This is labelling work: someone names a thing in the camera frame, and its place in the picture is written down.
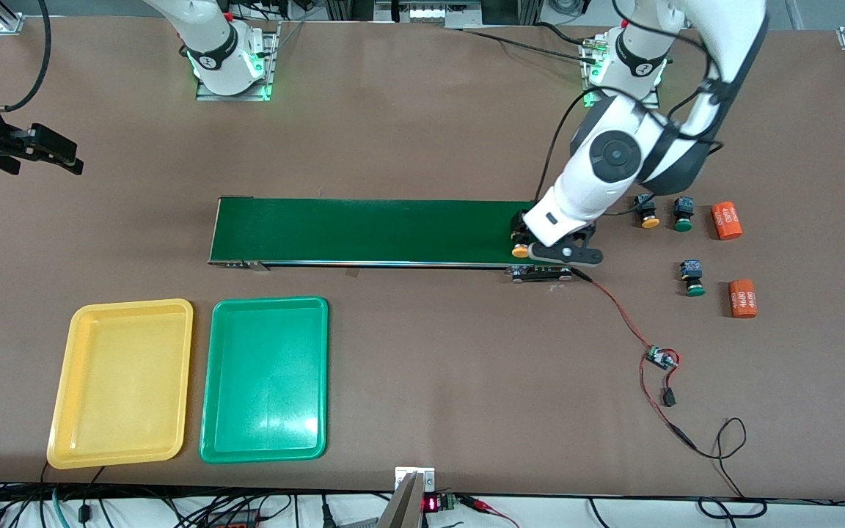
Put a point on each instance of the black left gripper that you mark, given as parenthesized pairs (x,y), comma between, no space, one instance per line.
(521,226)

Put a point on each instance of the yellow push button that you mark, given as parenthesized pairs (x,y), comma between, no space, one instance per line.
(519,251)
(648,220)

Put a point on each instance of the green push button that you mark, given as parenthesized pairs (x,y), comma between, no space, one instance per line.
(695,290)
(682,224)

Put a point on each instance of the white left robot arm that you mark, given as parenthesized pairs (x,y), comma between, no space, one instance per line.
(617,154)

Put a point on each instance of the green conveyor belt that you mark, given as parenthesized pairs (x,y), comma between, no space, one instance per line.
(364,231)

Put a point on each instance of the small black circuit board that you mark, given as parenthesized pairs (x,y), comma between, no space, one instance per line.
(661,358)

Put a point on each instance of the black plug connector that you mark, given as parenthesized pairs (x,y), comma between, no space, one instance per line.
(668,398)

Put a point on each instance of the grey lit control box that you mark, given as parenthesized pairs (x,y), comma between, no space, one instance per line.
(430,13)

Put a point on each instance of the yellow plastic tray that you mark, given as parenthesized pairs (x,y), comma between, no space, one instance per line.
(122,396)

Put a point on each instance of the red test lead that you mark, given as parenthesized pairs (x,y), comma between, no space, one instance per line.
(483,505)

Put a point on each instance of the red digit display module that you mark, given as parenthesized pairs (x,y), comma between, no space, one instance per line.
(431,504)

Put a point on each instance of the green plastic tray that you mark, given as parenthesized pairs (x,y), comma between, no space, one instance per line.
(265,381)

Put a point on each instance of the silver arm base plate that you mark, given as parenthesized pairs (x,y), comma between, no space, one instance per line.
(650,103)
(210,95)

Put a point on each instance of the grey metal camera mast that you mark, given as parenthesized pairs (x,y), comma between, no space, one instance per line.
(402,506)

